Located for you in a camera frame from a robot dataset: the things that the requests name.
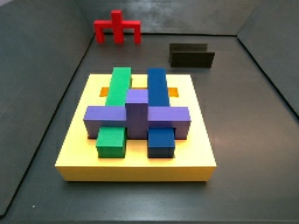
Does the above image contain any red cross-shaped block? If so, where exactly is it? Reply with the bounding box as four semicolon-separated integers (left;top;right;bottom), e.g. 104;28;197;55
94;10;142;44

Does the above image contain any yellow base board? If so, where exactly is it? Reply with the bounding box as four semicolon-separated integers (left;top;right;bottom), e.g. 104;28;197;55
55;74;217;182

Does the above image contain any purple cross-shaped block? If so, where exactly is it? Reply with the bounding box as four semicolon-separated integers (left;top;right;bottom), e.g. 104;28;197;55
83;89;191;140

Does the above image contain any blue long block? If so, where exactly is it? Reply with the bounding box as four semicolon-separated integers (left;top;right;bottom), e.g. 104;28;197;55
147;68;175;158

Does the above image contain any green long block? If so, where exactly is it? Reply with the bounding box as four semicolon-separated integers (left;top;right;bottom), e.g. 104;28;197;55
96;67;131;158

